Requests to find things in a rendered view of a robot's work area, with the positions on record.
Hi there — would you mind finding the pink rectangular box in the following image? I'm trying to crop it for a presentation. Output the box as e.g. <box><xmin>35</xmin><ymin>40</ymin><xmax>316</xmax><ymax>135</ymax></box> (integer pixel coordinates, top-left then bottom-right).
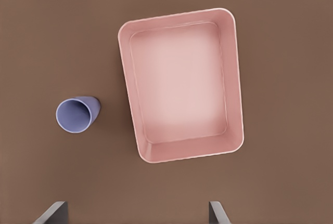
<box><xmin>117</xmin><ymin>7</ymin><xmax>246</xmax><ymax>164</ymax></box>

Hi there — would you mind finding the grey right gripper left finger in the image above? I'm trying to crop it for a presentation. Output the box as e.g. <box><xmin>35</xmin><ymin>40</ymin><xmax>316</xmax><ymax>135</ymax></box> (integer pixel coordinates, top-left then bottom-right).
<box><xmin>33</xmin><ymin>201</ymin><xmax>69</xmax><ymax>224</ymax></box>

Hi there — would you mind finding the lavender blue cup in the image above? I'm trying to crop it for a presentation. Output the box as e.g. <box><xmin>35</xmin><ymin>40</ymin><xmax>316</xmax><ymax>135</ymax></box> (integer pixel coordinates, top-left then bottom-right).
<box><xmin>56</xmin><ymin>96</ymin><xmax>100</xmax><ymax>133</ymax></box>

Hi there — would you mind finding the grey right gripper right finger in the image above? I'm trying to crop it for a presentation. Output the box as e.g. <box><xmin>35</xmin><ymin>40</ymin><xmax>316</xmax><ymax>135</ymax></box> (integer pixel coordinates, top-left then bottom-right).
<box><xmin>209</xmin><ymin>201</ymin><xmax>232</xmax><ymax>224</ymax></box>

